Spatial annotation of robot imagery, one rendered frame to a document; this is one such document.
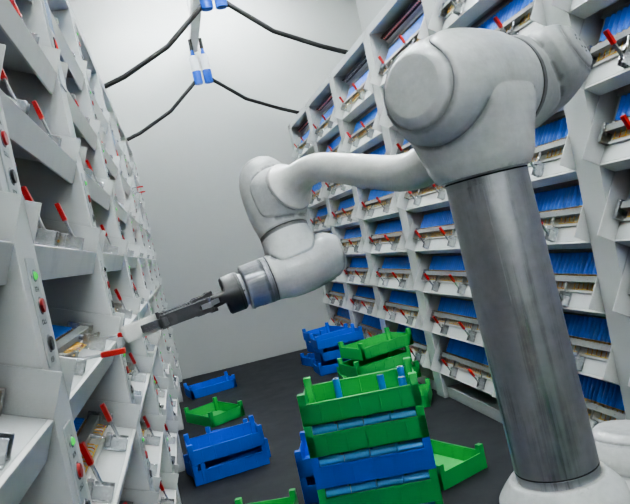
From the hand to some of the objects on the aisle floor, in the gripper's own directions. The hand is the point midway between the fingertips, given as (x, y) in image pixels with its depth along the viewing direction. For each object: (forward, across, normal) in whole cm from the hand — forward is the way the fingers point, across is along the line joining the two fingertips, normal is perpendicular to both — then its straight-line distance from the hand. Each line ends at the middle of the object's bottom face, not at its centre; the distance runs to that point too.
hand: (141, 328), depth 123 cm
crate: (-5, +70, -77) cm, 104 cm away
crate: (-65, +82, -86) cm, 136 cm away
